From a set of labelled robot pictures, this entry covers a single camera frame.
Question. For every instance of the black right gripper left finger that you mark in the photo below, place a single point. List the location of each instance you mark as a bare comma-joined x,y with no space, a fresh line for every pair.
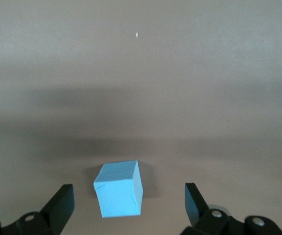
55,210

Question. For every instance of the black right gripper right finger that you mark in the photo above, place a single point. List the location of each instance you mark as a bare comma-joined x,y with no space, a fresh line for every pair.
197,208

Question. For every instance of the light blue foam block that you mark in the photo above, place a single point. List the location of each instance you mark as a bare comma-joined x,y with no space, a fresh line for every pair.
116,195

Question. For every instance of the small pale crumb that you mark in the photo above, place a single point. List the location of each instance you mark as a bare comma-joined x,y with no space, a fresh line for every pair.
137,35

